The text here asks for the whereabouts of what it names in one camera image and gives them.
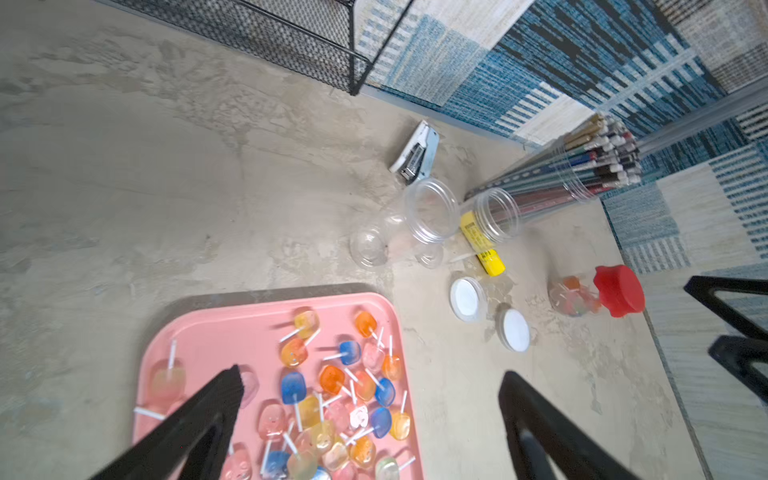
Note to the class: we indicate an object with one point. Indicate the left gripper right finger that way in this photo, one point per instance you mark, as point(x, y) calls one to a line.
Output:
point(539, 435)

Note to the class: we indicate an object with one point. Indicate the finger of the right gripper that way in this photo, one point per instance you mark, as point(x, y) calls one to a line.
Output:
point(739, 356)
point(705, 288)

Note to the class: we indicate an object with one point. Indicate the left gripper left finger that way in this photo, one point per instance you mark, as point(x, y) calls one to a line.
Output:
point(193, 441)

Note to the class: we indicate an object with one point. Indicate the red lid candy jar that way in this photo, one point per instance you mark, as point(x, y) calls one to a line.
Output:
point(615, 289)

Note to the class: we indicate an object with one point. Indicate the translucent white jar lid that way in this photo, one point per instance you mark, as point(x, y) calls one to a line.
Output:
point(468, 300)

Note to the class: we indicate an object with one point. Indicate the white lid candy jar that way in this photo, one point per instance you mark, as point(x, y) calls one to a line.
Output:
point(487, 220)

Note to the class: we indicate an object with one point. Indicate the clear candy jar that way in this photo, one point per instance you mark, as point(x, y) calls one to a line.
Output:
point(414, 226)

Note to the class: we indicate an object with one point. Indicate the pink lollipop candy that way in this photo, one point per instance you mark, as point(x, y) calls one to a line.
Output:
point(168, 383)

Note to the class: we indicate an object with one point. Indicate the blue lollipop candy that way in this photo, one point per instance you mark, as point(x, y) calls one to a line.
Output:
point(293, 391)

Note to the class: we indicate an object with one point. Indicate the pink plastic tray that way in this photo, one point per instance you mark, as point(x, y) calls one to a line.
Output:
point(208, 341)

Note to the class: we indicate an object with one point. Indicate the orange lollipop candy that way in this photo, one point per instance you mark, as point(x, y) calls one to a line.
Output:
point(332, 379)

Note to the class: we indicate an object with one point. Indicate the clear cup of pencils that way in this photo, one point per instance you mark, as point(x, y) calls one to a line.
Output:
point(599, 156)

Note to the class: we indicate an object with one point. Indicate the grey stapler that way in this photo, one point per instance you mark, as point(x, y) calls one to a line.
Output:
point(416, 161)

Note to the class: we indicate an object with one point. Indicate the black wire shelf rack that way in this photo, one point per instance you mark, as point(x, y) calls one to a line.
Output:
point(316, 39)

